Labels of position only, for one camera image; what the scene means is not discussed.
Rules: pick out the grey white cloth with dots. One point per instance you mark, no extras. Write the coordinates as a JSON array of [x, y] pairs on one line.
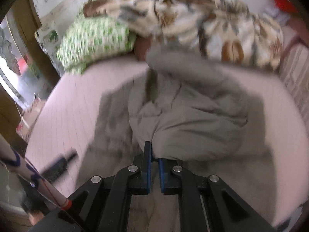
[[281, 17]]

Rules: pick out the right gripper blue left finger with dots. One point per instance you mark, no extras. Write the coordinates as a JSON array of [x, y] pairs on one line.
[[118, 190]]

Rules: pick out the green white patterned pillow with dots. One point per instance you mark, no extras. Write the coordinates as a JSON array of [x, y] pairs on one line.
[[88, 40]]

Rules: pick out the grey-brown quilted hooded jacket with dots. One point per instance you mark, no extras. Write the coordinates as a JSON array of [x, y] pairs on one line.
[[190, 110]]

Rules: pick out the striped floral sofa cushion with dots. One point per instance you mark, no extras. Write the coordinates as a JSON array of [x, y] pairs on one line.
[[294, 75]]

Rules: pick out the red cloth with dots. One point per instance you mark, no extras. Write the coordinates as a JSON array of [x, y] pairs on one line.
[[285, 6]]

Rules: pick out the floral plastic bag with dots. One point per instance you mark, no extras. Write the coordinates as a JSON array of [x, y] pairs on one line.
[[48, 38]]

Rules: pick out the leaf print beige blanket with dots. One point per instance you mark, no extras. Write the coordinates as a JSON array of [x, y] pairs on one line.
[[222, 30]]

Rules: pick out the pink quilted mattress cover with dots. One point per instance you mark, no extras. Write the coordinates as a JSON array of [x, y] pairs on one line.
[[270, 172]]

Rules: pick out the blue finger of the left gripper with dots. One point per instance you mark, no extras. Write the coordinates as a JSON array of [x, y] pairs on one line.
[[59, 167]]

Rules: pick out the floral gift bag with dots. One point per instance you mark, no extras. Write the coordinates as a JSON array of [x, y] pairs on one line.
[[28, 118]]

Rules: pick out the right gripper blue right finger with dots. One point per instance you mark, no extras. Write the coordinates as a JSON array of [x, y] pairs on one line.
[[177, 180]]

